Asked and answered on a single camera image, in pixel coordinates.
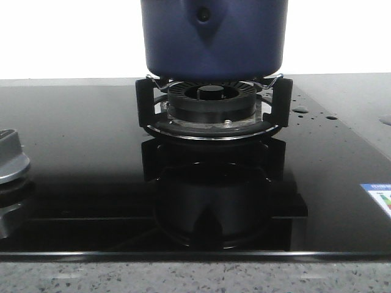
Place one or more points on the dark blue cooking pot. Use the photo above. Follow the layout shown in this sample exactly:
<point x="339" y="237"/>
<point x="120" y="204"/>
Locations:
<point x="214" y="40"/>

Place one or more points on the black pot support grate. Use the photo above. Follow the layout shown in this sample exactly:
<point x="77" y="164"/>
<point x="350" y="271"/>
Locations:
<point x="272" y="111"/>

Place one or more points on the black gas burner head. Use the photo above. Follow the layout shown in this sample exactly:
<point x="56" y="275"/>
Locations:
<point x="211" y="103"/>

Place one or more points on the black glass cooktop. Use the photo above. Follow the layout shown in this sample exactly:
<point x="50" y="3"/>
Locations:
<point x="101" y="189"/>

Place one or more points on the silver stove control knob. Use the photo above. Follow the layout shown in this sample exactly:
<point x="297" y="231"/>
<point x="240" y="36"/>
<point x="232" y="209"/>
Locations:
<point x="14" y="162"/>

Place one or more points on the energy label sticker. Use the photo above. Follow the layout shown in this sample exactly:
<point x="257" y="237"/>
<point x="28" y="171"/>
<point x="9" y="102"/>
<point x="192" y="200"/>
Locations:
<point x="380" y="192"/>

